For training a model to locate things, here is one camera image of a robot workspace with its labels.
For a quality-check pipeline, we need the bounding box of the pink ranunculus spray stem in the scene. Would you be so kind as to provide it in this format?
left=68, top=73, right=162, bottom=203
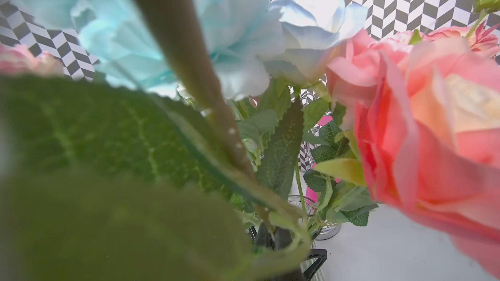
left=387, top=0, right=499, bottom=59

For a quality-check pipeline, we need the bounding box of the pink rose stem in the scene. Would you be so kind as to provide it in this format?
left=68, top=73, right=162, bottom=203
left=315, top=27, right=499, bottom=277

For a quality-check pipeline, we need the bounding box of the peach pink peony stem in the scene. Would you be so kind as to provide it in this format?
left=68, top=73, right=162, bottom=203
left=0, top=0, right=313, bottom=281

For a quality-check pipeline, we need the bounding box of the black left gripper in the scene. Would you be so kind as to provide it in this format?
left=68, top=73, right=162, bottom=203
left=249, top=224, right=328, bottom=281

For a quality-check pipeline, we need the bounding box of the clear glass vase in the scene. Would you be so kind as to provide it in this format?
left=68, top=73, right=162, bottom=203
left=288, top=195, right=341, bottom=241

